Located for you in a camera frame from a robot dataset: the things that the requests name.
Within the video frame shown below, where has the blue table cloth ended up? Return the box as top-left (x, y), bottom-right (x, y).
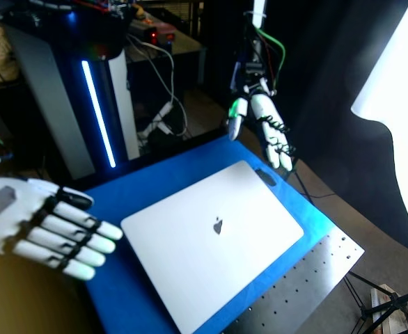
top-left (81, 134), bottom-right (337, 334)

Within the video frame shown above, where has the pale wooden block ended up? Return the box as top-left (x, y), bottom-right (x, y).
top-left (370, 283), bottom-right (408, 334)

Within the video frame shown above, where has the white power strip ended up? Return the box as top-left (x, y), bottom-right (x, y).
top-left (136, 100), bottom-right (174, 138)

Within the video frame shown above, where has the grey desk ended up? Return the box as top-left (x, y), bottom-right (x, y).
top-left (127, 10), bottom-right (207, 88)

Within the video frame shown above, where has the black box with red light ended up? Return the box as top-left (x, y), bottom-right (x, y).
top-left (129, 20), bottom-right (175, 53)

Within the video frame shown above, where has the small black flat object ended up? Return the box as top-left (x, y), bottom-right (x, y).
top-left (255, 168), bottom-right (278, 186)

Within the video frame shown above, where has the silver laptop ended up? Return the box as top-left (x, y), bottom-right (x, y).
top-left (120, 159), bottom-right (305, 334)

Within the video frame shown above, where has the bright white panel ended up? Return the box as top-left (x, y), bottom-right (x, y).
top-left (350, 0), bottom-right (408, 258)

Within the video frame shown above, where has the black tripod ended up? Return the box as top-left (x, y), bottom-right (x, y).
top-left (343, 271), bottom-right (408, 334)

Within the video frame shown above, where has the white cable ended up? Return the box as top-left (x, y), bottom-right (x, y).
top-left (125, 33), bottom-right (189, 137)

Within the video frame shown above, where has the black column with blue light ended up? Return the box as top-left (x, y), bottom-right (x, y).
top-left (1, 0), bottom-right (142, 180)

